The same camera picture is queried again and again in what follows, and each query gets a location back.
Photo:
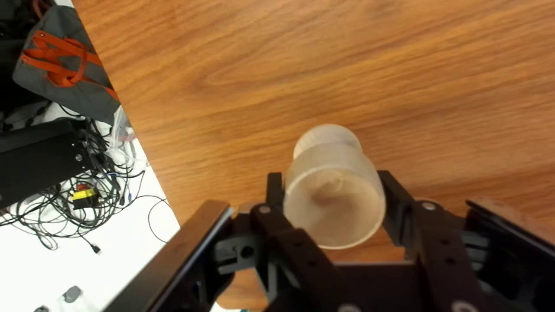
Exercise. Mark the clear plastic bag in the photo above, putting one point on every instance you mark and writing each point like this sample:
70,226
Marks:
120,138

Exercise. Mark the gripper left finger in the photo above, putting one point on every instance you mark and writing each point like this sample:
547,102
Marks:
286,247

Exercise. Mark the black bag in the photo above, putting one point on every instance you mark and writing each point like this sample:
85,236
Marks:
13,52

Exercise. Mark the translucent plastic cup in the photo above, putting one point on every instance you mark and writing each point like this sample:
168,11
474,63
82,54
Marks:
336,199

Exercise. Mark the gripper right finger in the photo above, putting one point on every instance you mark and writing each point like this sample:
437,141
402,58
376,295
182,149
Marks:
446,255

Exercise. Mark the small grey knob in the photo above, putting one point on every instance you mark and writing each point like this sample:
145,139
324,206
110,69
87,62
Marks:
72,294

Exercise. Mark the yellow and black connector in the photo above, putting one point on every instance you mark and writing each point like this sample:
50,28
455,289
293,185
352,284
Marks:
84,197

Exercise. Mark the black metal box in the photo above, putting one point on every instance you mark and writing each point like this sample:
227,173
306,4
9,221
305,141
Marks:
34,160

